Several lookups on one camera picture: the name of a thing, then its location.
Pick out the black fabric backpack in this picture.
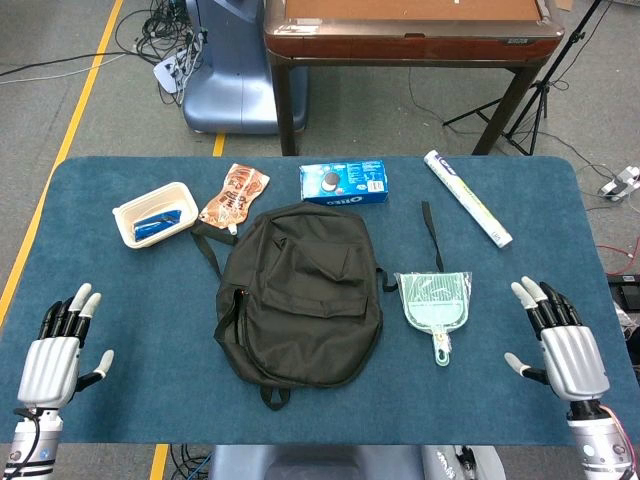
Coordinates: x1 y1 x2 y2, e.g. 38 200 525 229
189 200 446 412

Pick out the brown mahjong table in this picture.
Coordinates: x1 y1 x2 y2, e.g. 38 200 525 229
263 0 566 157

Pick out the black floor box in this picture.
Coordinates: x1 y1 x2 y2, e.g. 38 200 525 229
606 272 640 306

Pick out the orange snack pouch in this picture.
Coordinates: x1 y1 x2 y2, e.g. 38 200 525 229
198 163 271 235

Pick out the blue snack packet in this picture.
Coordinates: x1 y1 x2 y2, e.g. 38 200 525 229
132 208 182 243

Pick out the blue Oreo cookie box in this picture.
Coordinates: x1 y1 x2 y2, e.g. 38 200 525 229
298 159 390 209

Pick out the black tripod stand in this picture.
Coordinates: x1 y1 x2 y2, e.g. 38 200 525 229
442 0 606 157

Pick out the black cable tangle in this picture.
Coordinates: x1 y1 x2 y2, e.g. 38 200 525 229
114 0 209 106

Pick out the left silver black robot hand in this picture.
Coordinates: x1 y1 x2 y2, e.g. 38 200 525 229
17 282 115 407

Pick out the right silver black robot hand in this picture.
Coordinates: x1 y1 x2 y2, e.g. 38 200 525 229
503 275 611 401

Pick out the blue-grey robot torso base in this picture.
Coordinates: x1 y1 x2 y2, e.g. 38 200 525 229
207 443 506 480

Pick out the blue felt table cover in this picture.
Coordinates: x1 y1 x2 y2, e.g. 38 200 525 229
0 155 640 446

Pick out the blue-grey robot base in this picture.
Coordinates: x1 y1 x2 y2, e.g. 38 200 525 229
182 0 309 135

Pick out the white shuttlecock tube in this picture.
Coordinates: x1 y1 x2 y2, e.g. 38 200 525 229
423 149 515 250

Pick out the cream plastic food container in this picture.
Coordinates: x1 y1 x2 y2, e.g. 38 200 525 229
111 181 200 250

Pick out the mint green wrapped dustpan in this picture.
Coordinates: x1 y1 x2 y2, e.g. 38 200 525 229
393 270 474 368

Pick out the white grey power strip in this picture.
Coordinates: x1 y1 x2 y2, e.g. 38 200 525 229
598 167 640 201

